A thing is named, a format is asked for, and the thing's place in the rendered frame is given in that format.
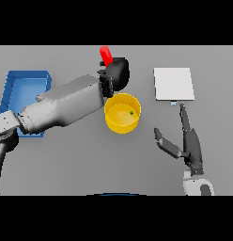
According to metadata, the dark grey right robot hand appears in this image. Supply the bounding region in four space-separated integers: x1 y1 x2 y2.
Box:
153 102 205 177

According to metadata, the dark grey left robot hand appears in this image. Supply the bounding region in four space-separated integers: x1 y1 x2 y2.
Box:
96 56 131 98

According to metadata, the red beaker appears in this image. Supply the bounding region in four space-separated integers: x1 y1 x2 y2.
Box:
99 45 115 68

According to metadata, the yellow bowl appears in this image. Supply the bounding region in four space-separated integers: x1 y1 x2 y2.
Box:
103 92 142 135

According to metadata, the pale square measuring scale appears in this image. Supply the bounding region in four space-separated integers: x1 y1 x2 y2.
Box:
153 67 195 106

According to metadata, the blue tray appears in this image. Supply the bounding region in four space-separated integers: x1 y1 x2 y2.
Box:
0 70 53 138

